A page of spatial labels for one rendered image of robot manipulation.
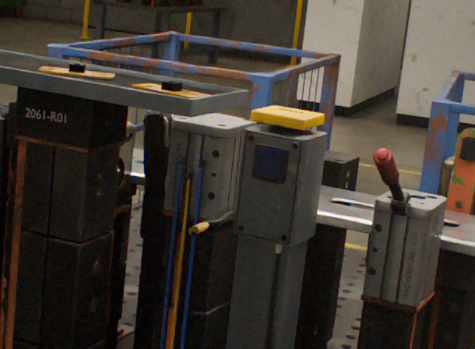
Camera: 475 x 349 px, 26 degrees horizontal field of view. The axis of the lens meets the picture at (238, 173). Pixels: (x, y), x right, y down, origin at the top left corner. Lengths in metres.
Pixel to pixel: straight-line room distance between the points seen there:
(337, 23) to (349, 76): 0.48
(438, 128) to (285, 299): 2.22
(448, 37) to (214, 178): 8.13
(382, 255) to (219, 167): 0.22
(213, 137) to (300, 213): 0.23
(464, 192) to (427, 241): 0.32
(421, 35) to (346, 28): 0.66
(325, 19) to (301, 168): 8.42
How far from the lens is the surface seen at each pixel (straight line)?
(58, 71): 1.19
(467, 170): 1.50
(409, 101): 9.41
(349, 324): 1.87
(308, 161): 1.05
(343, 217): 1.33
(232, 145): 1.26
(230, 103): 1.13
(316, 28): 9.48
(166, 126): 1.34
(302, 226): 1.07
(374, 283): 1.21
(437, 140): 3.28
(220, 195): 1.26
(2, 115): 1.38
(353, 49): 9.40
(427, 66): 9.37
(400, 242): 1.19
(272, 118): 1.05
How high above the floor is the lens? 1.31
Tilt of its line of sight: 12 degrees down
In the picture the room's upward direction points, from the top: 6 degrees clockwise
